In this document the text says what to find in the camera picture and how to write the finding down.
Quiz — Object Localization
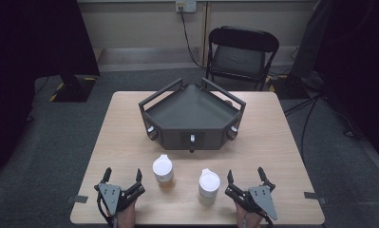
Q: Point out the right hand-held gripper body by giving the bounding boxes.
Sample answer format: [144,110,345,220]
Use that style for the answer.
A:
[224,184,278,222]

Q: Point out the white-capped bottle with orange liquid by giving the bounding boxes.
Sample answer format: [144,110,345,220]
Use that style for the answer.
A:
[151,154,176,192]

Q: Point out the black folding chair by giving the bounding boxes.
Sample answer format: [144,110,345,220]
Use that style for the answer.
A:
[205,26,280,92]

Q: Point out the dark grey corner rack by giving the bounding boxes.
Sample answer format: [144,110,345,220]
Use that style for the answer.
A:
[138,77,247,154]

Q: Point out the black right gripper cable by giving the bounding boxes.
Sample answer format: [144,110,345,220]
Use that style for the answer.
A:
[262,214,275,228]

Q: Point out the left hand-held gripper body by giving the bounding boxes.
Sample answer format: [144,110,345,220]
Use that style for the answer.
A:
[94,181,146,222]

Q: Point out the person's left hand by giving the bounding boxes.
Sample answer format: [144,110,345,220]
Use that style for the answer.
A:
[104,202,138,228]

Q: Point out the black stand base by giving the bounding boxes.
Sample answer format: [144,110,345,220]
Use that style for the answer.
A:
[267,73,325,100]
[48,73,98,104]

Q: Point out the white wall socket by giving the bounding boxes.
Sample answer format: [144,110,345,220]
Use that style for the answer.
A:
[175,0,198,14]

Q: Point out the black curtain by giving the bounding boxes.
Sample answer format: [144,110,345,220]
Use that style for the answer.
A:
[313,0,379,161]
[0,0,102,175]

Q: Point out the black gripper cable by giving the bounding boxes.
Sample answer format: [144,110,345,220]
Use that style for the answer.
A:
[96,191,116,228]
[262,214,275,228]

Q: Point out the black wall power cable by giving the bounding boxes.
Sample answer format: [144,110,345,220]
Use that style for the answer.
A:
[179,10,208,69]

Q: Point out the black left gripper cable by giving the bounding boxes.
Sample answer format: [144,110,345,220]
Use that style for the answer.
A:
[96,191,116,228]

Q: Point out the person's right hand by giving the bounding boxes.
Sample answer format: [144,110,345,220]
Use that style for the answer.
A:
[234,202,265,228]

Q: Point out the black floor cables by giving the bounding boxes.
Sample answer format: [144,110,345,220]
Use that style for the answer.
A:
[283,92,325,161]

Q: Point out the white-capped white bottle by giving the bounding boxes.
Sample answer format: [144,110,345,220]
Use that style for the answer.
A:
[198,167,221,203]

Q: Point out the grey tape strip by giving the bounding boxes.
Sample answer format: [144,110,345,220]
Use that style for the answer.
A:
[303,191,330,205]
[66,195,89,204]

